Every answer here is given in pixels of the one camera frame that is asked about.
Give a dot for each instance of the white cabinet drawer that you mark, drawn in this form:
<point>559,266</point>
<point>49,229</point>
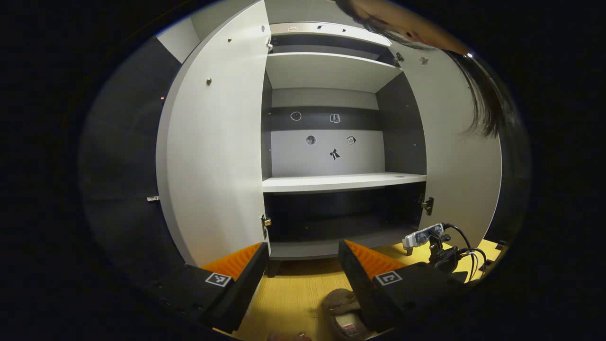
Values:
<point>326,32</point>

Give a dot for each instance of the person's head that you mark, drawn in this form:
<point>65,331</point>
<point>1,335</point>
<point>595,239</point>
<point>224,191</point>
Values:
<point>407,21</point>

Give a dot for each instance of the white cabinet door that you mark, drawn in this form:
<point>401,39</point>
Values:
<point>213,156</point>
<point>464,180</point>

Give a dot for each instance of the white cabinet shelf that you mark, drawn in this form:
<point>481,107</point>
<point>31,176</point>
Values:
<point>331,182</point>
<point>326,71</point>

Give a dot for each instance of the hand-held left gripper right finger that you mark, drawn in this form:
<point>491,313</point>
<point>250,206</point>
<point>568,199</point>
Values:
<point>362,289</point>

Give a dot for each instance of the white shoe cabinet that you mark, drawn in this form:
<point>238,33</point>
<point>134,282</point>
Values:
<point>326,156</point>

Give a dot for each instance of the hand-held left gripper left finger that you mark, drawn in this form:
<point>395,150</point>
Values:
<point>239,293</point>

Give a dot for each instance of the brown fuzzy shoe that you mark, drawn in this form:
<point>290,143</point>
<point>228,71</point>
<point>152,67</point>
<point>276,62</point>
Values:
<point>343,303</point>

